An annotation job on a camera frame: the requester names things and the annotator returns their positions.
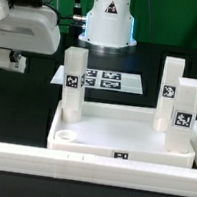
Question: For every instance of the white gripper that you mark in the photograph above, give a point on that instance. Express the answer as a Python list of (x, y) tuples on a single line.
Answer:
[(29, 29)]

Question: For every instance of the white desk top tray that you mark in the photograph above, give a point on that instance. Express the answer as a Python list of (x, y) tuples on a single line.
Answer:
[(115, 131)]

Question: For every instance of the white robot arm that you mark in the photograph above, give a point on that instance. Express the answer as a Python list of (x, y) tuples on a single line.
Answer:
[(109, 24)]

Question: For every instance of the white front fence bar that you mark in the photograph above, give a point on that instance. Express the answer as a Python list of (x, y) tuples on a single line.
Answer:
[(98, 170)]

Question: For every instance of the white marker base plate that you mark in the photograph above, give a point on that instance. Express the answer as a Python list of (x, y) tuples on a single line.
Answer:
[(102, 80)]

